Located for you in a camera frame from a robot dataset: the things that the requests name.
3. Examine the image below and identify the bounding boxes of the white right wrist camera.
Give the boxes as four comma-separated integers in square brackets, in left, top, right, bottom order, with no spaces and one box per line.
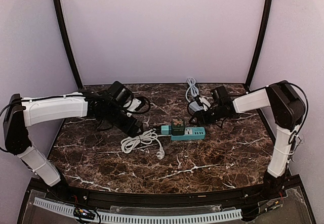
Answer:
[197,97,211,111]

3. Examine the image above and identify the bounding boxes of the light blue power strip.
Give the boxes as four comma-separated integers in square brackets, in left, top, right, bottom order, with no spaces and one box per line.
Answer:
[189,101,204,112]

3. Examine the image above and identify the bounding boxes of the white power cable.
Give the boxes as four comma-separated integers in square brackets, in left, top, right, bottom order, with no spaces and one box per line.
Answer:
[120,129,167,160]

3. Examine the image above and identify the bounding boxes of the black frame post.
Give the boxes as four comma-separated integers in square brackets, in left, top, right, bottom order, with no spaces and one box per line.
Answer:
[53,0,83,89]
[245,0,272,90]

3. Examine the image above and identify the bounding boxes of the dark green decorated charger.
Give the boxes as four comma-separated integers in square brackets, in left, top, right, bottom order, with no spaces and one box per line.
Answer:
[171,118,186,136]

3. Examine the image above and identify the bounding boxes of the black frame post left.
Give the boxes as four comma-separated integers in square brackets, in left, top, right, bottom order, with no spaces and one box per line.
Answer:
[53,0,83,89]

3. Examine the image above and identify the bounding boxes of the small green circuit board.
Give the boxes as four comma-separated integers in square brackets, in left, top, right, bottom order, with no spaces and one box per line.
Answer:
[73,207,96,220]

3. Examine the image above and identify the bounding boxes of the teal power strip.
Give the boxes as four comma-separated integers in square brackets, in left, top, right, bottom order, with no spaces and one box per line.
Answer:
[160,125,206,141]

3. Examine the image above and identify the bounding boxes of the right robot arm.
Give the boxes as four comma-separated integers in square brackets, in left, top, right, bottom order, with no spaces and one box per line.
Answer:
[189,80,309,179]

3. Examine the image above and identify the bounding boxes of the light blue power strip cable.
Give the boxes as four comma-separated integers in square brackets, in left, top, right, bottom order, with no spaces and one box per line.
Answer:
[185,77,200,103]

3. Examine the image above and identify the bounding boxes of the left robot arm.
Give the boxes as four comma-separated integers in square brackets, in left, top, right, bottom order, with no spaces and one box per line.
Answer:
[1,81,150,187]

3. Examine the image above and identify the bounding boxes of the white slotted cable duct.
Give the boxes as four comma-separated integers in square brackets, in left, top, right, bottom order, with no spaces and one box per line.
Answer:
[33,197,242,223]

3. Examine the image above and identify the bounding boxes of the black frame post right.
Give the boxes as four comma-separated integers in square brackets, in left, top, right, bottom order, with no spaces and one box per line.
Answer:
[245,0,272,90]

